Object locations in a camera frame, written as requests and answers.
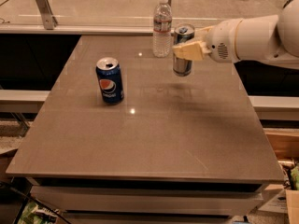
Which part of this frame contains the Red Bull can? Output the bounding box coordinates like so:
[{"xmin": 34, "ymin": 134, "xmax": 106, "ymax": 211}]
[{"xmin": 173, "ymin": 23, "xmax": 195, "ymax": 77}]

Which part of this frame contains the cardboard box with items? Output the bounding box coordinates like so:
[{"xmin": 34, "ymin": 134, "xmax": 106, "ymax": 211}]
[{"xmin": 257, "ymin": 157, "xmax": 299, "ymax": 224}]

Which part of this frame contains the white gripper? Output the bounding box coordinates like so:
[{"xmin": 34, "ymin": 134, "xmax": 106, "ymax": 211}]
[{"xmin": 172, "ymin": 19, "xmax": 242, "ymax": 63}]

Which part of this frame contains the green snack bag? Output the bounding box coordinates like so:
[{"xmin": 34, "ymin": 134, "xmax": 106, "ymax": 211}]
[{"xmin": 17, "ymin": 202, "xmax": 58, "ymax": 224}]

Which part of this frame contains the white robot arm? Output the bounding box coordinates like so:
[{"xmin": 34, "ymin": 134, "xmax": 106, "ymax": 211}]
[{"xmin": 173, "ymin": 0, "xmax": 299, "ymax": 69}]

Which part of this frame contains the left metal railing bracket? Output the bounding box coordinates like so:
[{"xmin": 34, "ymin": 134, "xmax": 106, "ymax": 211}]
[{"xmin": 36, "ymin": 0, "xmax": 58, "ymax": 30}]

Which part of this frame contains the black cable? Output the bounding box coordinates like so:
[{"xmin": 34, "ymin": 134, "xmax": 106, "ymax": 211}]
[{"xmin": 0, "ymin": 181, "xmax": 73, "ymax": 224}]

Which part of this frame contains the white upper drawer front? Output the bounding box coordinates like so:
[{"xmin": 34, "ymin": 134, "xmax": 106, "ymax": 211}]
[{"xmin": 31, "ymin": 186, "xmax": 263, "ymax": 216}]

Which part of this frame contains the clear plastic water bottle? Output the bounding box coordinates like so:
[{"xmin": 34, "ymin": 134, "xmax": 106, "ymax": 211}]
[{"xmin": 153, "ymin": 0, "xmax": 172, "ymax": 57}]

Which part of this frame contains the blue Pepsi can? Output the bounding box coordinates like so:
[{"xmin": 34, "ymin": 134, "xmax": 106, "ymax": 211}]
[{"xmin": 95, "ymin": 57, "xmax": 124, "ymax": 105}]

